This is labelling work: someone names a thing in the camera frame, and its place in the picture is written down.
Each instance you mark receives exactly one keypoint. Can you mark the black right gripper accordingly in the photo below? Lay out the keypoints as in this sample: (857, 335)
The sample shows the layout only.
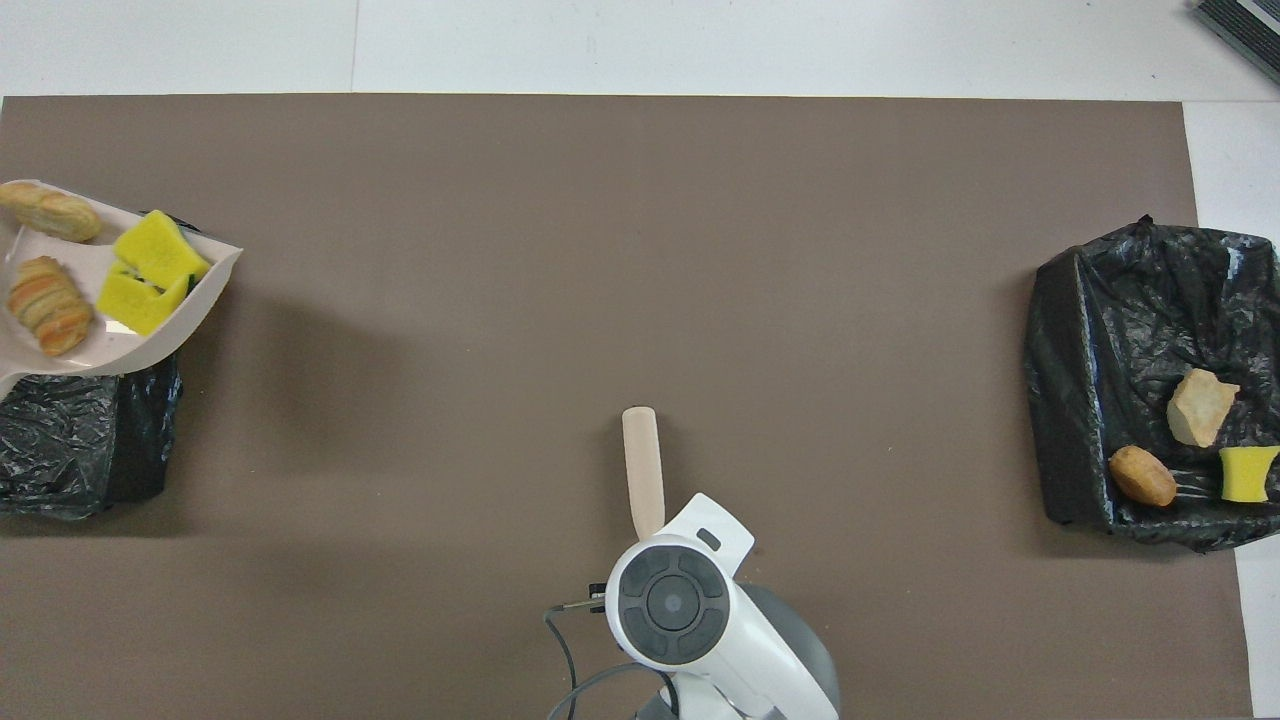
(598, 597)

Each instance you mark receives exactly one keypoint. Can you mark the beige brush with black bristles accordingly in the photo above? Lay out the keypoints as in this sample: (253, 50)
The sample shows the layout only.
(643, 470)

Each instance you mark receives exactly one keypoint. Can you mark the yellow and green sponge piece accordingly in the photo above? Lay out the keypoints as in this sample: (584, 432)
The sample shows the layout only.
(135, 305)

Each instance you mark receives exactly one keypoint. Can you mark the brown oval sponge piece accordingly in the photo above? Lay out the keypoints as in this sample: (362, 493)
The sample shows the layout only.
(1142, 476)

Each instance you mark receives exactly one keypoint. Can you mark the beige plastic dustpan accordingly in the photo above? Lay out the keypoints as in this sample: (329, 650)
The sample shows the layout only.
(100, 345)

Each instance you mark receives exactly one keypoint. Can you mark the notched yellow sponge piece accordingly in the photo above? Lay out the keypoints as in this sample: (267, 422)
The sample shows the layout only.
(160, 248)

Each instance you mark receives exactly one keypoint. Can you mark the beige sponge chunk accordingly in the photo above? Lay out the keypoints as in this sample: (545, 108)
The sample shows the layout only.
(50, 212)
(1202, 407)
(48, 305)

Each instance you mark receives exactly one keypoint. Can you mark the yellow sponge wedge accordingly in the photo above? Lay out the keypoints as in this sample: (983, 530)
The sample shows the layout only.
(1248, 474)

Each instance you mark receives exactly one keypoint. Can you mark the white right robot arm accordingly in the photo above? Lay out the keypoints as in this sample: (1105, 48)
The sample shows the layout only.
(670, 600)

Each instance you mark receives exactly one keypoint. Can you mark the bin with black bag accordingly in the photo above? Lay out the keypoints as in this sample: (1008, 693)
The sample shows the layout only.
(70, 440)
(1080, 400)

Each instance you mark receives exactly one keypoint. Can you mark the brown table mat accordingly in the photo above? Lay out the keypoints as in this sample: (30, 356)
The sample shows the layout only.
(600, 300)

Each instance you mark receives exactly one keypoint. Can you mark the grey ribbed device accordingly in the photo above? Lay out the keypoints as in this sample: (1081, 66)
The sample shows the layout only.
(1245, 22)

